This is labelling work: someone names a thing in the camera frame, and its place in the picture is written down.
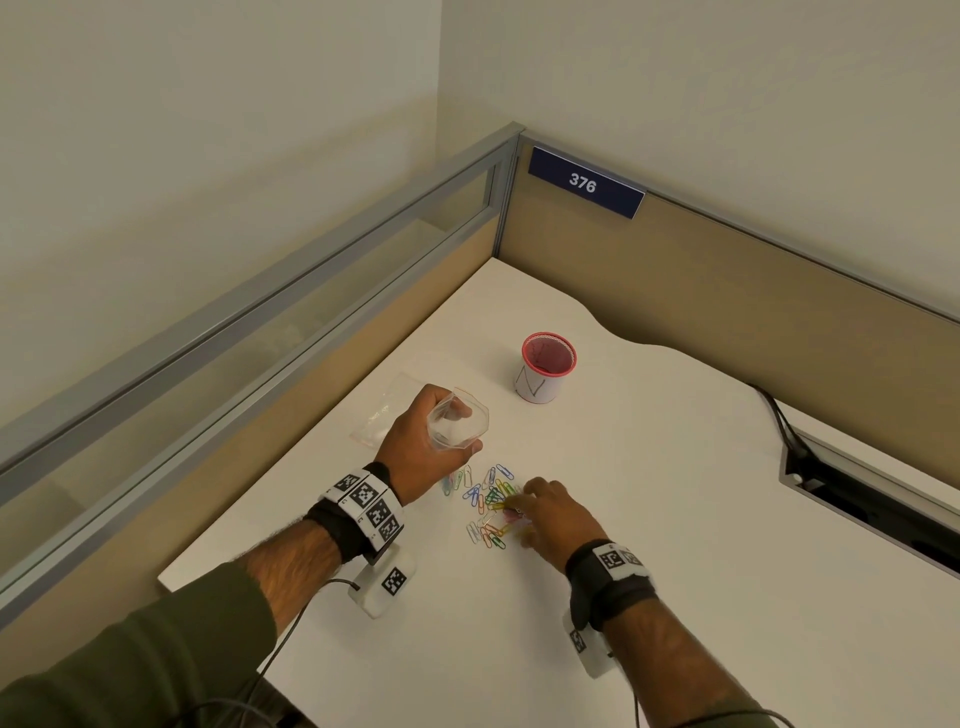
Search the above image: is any clear plastic bag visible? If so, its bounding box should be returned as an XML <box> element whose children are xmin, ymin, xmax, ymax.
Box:
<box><xmin>425</xmin><ymin>388</ymin><xmax>490</xmax><ymax>481</ymax></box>

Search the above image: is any pile of coloured paper clips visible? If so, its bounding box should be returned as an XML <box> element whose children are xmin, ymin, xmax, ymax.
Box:
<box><xmin>442</xmin><ymin>463</ymin><xmax>526</xmax><ymax>553</ymax></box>

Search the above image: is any left marker wristband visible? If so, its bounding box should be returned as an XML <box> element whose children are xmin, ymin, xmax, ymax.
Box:
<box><xmin>303</xmin><ymin>462</ymin><xmax>406</xmax><ymax>565</ymax></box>

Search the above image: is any person's left forearm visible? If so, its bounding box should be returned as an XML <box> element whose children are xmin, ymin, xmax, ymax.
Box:
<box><xmin>243</xmin><ymin>517</ymin><xmax>346</xmax><ymax>631</ymax></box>

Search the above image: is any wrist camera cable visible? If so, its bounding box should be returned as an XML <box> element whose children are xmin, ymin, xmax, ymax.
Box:
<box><xmin>607</xmin><ymin>652</ymin><xmax>796</xmax><ymax>728</ymax></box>
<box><xmin>258</xmin><ymin>577</ymin><xmax>361</xmax><ymax>728</ymax></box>

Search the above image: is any person's left hand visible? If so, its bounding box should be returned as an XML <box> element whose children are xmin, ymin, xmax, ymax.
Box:
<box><xmin>372</xmin><ymin>384</ymin><xmax>485</xmax><ymax>505</ymax></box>

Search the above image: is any person's right forearm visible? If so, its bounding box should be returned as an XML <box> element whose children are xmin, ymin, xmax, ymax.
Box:
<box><xmin>599</xmin><ymin>592</ymin><xmax>751</xmax><ymax>721</ymax></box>

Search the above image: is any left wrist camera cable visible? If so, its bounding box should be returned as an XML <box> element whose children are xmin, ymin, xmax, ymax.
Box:
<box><xmin>258</xmin><ymin>577</ymin><xmax>361</xmax><ymax>728</ymax></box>

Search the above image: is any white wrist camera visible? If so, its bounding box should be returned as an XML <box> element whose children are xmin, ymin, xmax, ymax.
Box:
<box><xmin>562</xmin><ymin>611</ymin><xmax>620</xmax><ymax>680</ymax></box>
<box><xmin>346</xmin><ymin>547</ymin><xmax>418</xmax><ymax>620</ymax></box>

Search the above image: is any beige partition panel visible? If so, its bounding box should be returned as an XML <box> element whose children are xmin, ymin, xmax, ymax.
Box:
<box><xmin>494</xmin><ymin>131</ymin><xmax>960</xmax><ymax>481</ymax></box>

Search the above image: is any olive green left sleeve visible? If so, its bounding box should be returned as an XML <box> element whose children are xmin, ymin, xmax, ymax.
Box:
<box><xmin>0</xmin><ymin>558</ymin><xmax>316</xmax><ymax>728</ymax></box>

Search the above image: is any person's right hand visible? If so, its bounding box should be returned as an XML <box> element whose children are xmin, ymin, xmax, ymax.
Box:
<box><xmin>517</xmin><ymin>477</ymin><xmax>609</xmax><ymax>575</ymax></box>

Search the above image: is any black desk cable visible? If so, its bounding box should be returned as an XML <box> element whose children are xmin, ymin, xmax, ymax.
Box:
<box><xmin>746</xmin><ymin>382</ymin><xmax>811</xmax><ymax>455</ymax></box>

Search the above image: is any red-rimmed white paper cup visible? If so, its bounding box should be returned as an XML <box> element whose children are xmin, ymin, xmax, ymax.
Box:
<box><xmin>513</xmin><ymin>332</ymin><xmax>579</xmax><ymax>405</ymax></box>

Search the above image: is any olive green sleeve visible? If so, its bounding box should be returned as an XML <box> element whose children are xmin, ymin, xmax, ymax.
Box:
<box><xmin>0</xmin><ymin>558</ymin><xmax>316</xmax><ymax>728</ymax></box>
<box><xmin>674</xmin><ymin>701</ymin><xmax>789</xmax><ymax>728</ymax></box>

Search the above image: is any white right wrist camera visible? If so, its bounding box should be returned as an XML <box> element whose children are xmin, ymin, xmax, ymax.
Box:
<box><xmin>562</xmin><ymin>611</ymin><xmax>620</xmax><ymax>680</ymax></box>

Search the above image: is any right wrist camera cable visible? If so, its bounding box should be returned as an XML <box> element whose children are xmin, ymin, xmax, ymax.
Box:
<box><xmin>607</xmin><ymin>652</ymin><xmax>796</xmax><ymax>728</ymax></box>

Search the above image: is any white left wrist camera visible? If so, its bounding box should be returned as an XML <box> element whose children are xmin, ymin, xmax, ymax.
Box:
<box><xmin>346</xmin><ymin>547</ymin><xmax>418</xmax><ymax>620</ymax></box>

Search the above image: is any blue number sign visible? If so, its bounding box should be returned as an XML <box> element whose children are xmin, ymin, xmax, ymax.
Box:
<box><xmin>527</xmin><ymin>146</ymin><xmax>646</xmax><ymax>220</ymax></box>

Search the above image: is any olive green right sleeve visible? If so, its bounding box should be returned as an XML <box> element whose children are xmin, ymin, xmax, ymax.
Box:
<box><xmin>674</xmin><ymin>701</ymin><xmax>789</xmax><ymax>728</ymax></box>

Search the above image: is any flat spare clear bag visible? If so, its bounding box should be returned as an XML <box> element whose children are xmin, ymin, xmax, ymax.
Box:
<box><xmin>350</xmin><ymin>372</ymin><xmax>421</xmax><ymax>449</ymax></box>

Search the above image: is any grey-framed glass partition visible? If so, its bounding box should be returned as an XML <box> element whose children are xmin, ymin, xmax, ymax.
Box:
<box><xmin>0</xmin><ymin>122</ymin><xmax>526</xmax><ymax>631</ymax></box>

